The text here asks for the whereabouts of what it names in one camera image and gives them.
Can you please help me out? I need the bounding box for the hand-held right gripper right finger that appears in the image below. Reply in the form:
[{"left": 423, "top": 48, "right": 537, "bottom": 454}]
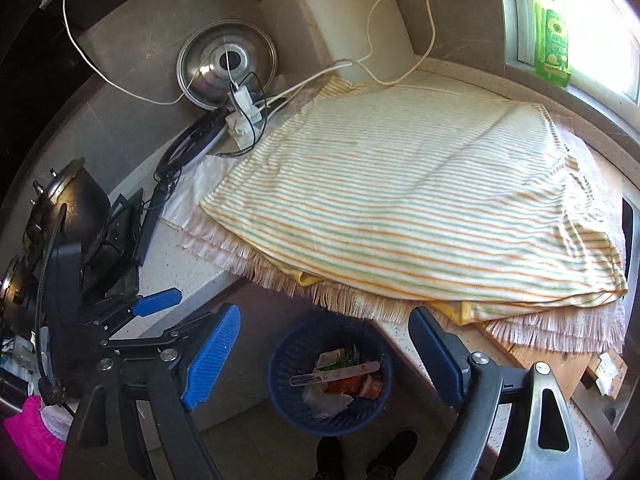
[{"left": 407, "top": 306, "right": 586, "bottom": 480}]

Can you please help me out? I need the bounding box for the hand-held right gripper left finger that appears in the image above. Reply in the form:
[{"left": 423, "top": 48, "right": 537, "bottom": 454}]
[{"left": 62, "top": 304, "right": 242, "bottom": 480}]

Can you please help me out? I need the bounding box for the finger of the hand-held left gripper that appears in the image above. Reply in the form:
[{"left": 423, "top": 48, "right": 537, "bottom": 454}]
[
  {"left": 101, "top": 311, "right": 222, "bottom": 362},
  {"left": 82, "top": 287, "right": 183, "bottom": 334}
]

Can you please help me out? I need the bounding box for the blue plastic wastebasket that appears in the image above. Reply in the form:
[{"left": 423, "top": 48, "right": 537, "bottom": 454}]
[{"left": 269, "top": 316, "right": 393, "bottom": 437}]

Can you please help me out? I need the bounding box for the long white package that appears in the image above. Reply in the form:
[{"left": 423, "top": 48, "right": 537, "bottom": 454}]
[{"left": 312, "top": 360, "right": 381, "bottom": 377}]

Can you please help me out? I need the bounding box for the red snack packet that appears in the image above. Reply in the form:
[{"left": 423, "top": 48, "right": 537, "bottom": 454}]
[{"left": 324, "top": 376, "right": 366, "bottom": 395}]

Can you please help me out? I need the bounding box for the green drink carton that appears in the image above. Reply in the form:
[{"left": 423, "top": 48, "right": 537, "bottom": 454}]
[{"left": 316, "top": 344, "right": 361, "bottom": 372}]

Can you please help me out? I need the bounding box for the person's left forearm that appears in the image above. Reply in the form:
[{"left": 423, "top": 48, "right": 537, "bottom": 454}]
[{"left": 2, "top": 394, "right": 68, "bottom": 480}]

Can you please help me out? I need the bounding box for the yellow cloth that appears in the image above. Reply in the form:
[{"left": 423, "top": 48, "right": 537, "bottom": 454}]
[{"left": 292, "top": 270, "right": 477, "bottom": 327}]

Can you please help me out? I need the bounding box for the wooden board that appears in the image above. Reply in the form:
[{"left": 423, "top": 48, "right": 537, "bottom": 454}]
[{"left": 475, "top": 322, "right": 606, "bottom": 401}]

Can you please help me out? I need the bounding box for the person's right shoe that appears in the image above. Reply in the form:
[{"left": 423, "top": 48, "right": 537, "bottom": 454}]
[{"left": 365, "top": 429, "right": 419, "bottom": 480}]

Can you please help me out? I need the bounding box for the person's shoe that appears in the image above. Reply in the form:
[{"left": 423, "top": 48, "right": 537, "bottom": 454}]
[
  {"left": 365, "top": 429, "right": 419, "bottom": 480},
  {"left": 315, "top": 435, "right": 347, "bottom": 480}
]

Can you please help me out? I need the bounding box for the thin white cloth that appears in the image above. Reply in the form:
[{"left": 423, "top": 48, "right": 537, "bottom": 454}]
[{"left": 162, "top": 152, "right": 237, "bottom": 227}]

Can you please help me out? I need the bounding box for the person's left shoe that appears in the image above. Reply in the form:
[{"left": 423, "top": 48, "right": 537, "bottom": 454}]
[{"left": 315, "top": 435, "right": 347, "bottom": 480}]

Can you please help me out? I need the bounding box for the striped cloth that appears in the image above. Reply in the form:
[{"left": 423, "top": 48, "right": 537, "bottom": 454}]
[{"left": 199, "top": 76, "right": 628, "bottom": 308}]

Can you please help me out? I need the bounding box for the white power strip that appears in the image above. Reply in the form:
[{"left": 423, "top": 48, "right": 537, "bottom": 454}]
[{"left": 225, "top": 87, "right": 267, "bottom": 152}]

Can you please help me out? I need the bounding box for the metal sink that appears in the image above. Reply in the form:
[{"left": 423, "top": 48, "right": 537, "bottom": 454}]
[{"left": 590, "top": 195, "right": 640, "bottom": 441}]

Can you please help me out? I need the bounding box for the metal pot lid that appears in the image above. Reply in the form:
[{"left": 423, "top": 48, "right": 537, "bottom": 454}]
[{"left": 176, "top": 30, "right": 278, "bottom": 111}]

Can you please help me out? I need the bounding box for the green dish soap bottle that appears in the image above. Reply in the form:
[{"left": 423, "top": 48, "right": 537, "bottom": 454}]
[{"left": 532, "top": 0, "right": 571, "bottom": 86}]

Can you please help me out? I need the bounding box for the white cutting board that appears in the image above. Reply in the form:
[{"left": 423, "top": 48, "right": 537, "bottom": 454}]
[{"left": 292, "top": 0, "right": 416, "bottom": 83}]

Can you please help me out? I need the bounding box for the window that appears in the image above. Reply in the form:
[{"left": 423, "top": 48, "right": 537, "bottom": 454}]
[{"left": 495, "top": 0, "right": 640, "bottom": 136}]

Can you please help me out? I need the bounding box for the black cable bundle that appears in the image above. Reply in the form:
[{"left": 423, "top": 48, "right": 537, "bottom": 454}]
[{"left": 152, "top": 110, "right": 232, "bottom": 187}]

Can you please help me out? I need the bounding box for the thin white charging cable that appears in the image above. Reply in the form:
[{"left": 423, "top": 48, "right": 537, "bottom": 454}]
[{"left": 62, "top": 0, "right": 237, "bottom": 107}]

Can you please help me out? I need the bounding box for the white power cord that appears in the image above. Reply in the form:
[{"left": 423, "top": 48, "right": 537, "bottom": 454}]
[
  {"left": 257, "top": 0, "right": 388, "bottom": 108},
  {"left": 347, "top": 0, "right": 436, "bottom": 87}
]

